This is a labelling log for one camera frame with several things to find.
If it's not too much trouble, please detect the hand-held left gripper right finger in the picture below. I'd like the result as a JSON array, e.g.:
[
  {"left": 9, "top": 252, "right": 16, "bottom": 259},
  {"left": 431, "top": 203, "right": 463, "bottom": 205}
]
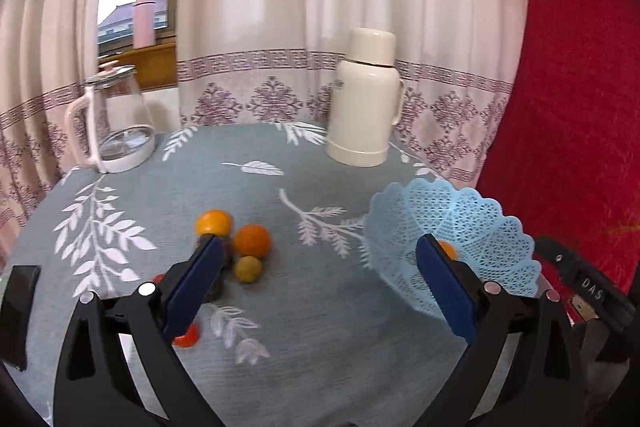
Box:
[{"left": 415, "top": 234, "right": 586, "bottom": 427}]

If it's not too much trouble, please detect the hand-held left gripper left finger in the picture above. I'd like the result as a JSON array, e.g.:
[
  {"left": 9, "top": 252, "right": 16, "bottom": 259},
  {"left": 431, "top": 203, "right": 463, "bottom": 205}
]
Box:
[{"left": 54, "top": 234, "right": 226, "bottom": 427}]

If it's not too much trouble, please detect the yellow-green round fruit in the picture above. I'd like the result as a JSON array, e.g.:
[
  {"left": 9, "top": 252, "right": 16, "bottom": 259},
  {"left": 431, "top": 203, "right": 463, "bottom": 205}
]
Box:
[{"left": 235, "top": 256, "right": 263, "bottom": 284}]

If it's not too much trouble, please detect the light blue lattice plastic basket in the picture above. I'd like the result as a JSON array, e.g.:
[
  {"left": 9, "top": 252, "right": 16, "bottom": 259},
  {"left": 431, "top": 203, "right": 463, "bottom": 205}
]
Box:
[{"left": 362, "top": 178, "right": 543, "bottom": 322}]

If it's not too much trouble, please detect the grey leaf-print tablecloth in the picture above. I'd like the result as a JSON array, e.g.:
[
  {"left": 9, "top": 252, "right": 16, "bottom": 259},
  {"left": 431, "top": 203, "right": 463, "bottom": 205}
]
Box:
[{"left": 0, "top": 122, "right": 551, "bottom": 427}]

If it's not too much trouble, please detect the cream thermos flask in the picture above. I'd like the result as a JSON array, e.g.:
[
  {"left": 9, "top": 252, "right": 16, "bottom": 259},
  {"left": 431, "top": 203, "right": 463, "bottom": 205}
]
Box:
[{"left": 325, "top": 28, "right": 407, "bottom": 168}]

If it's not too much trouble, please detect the wooden window sill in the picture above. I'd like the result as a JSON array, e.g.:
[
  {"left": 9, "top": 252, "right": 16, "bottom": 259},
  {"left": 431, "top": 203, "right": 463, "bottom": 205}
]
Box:
[{"left": 97, "top": 41, "right": 178, "bottom": 90}]

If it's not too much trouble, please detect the pink bottle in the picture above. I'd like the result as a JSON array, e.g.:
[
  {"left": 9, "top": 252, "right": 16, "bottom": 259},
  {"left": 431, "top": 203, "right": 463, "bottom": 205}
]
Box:
[{"left": 132, "top": 0, "right": 157, "bottom": 49}]

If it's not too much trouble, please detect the narrow patterned pink curtain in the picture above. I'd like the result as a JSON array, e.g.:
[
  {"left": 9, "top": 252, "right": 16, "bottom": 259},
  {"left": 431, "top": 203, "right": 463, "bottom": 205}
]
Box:
[{"left": 0, "top": 0, "right": 126, "bottom": 258}]

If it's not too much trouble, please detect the glass kettle with pink handle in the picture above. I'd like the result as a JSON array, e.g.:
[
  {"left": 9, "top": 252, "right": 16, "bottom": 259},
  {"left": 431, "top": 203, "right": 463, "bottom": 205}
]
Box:
[{"left": 66, "top": 61, "right": 157, "bottom": 174}]

